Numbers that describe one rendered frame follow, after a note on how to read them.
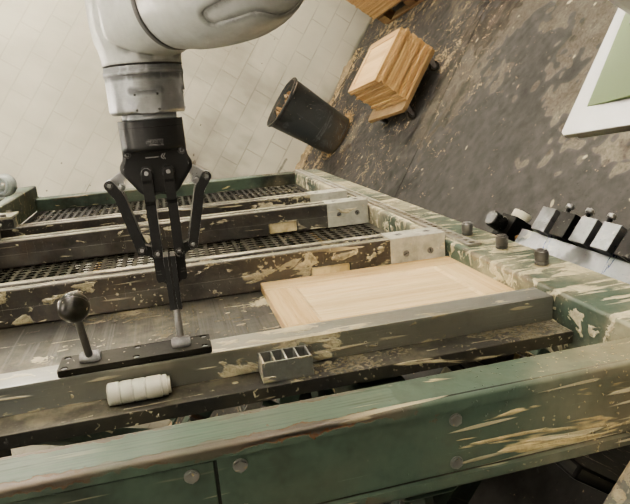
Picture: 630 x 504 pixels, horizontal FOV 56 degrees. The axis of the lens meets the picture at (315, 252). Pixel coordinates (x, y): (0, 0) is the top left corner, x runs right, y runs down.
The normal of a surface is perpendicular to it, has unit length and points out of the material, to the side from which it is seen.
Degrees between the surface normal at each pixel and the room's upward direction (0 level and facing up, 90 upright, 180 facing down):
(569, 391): 90
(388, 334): 90
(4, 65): 90
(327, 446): 90
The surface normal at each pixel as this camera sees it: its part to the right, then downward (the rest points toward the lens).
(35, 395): 0.25, 0.22
